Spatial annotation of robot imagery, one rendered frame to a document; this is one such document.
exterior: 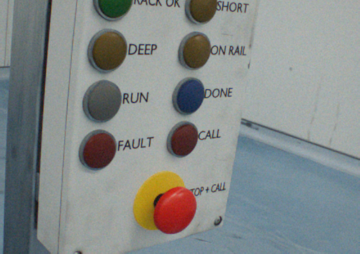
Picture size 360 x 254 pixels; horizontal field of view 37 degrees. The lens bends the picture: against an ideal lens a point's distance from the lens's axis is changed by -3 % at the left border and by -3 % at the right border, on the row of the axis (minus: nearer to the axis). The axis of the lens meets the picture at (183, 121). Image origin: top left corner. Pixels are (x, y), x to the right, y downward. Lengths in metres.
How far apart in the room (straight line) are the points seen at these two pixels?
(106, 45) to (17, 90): 0.12
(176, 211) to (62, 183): 0.09
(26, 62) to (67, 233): 0.14
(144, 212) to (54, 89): 0.12
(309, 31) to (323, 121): 0.58
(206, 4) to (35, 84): 0.15
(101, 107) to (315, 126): 3.24
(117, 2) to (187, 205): 0.17
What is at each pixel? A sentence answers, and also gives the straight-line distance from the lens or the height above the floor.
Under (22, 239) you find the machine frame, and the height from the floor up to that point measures 0.82.
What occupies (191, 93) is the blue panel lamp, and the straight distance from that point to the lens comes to 0.43.
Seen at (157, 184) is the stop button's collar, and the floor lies 0.89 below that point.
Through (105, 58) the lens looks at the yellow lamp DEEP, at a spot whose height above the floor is 0.99.
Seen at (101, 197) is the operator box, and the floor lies 0.88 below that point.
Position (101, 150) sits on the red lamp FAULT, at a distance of 0.39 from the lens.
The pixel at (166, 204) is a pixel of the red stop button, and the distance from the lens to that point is 0.42.
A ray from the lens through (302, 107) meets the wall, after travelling 3.62.
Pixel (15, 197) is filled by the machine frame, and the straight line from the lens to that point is 0.49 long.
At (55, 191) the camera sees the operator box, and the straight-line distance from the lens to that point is 0.42.
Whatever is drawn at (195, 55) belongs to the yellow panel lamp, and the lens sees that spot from 0.42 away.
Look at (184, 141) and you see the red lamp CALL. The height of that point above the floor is 0.92.
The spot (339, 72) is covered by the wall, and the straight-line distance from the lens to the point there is 3.49.
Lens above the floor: 1.05
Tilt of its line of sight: 15 degrees down
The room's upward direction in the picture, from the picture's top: 8 degrees clockwise
